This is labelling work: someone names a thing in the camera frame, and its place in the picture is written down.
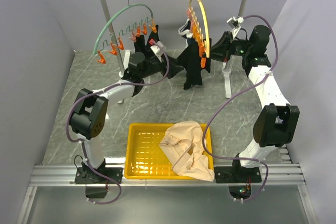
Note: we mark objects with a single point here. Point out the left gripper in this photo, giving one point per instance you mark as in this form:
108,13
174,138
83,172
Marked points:
163,65

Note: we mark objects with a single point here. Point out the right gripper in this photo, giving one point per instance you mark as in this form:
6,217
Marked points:
222,51

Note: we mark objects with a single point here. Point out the orange clothes peg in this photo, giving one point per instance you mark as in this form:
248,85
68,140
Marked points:
202,53

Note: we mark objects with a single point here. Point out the black underwear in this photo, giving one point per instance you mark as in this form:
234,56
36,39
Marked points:
191,61
140,45

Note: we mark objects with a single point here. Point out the yellow clip hanger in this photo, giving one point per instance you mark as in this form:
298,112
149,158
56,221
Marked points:
199,26

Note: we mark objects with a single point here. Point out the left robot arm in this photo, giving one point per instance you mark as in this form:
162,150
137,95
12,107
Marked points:
88,115

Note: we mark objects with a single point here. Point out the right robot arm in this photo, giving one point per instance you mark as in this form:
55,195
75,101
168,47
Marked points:
276,124

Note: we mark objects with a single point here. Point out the black hanging underwear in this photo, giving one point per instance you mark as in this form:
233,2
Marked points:
140,45

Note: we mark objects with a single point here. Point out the navy white hanging underwear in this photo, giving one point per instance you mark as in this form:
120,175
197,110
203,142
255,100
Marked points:
185,32

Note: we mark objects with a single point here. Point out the beige cloth underwear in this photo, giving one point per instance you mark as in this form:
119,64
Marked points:
182,144

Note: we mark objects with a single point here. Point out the yellow plastic tray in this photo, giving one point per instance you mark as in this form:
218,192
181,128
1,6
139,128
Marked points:
145,159

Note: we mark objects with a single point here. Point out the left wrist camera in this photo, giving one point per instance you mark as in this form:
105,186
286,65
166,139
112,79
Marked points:
158,48

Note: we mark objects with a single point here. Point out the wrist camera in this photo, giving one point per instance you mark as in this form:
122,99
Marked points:
235,24
158,48

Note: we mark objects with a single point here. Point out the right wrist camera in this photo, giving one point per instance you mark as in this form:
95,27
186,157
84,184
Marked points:
235,24

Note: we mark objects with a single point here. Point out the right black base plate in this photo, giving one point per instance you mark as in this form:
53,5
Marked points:
230,175

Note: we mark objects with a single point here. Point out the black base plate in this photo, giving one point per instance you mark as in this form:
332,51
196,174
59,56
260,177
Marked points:
230,175
85,175

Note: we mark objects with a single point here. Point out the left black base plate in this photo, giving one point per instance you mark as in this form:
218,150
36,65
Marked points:
85,175

